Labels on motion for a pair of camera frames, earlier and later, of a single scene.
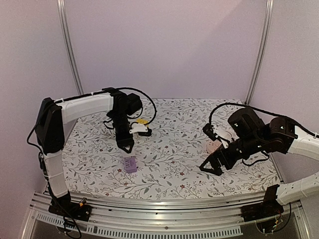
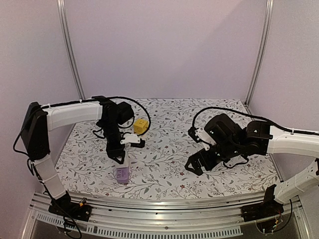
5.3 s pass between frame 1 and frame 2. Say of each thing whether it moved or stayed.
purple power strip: moved
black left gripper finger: moved
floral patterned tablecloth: stayed
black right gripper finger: moved
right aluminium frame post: stayed
